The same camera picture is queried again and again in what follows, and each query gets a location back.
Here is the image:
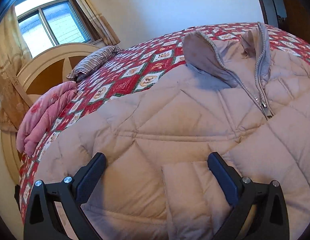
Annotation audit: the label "lilac quilted puffer jacket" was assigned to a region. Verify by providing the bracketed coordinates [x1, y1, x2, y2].
[33, 22, 310, 240]

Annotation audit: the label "black clothes beside bed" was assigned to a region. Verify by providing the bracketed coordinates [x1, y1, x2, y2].
[14, 185, 20, 211]

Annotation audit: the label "pink folded floral quilt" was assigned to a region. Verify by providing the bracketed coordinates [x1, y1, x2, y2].
[16, 81, 77, 157]

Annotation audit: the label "cream and wood headboard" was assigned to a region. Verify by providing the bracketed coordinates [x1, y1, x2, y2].
[1, 43, 99, 184]

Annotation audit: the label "striped pillow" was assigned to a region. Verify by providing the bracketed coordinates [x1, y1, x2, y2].
[67, 46, 122, 82]

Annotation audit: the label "red patchwork bear bedspread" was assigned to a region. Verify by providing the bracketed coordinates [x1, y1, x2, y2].
[18, 22, 310, 224]

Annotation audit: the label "brown wooden door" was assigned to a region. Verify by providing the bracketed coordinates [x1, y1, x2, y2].
[283, 0, 310, 44]

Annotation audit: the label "window with metal frame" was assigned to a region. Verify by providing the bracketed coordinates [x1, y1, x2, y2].
[15, 0, 100, 57]

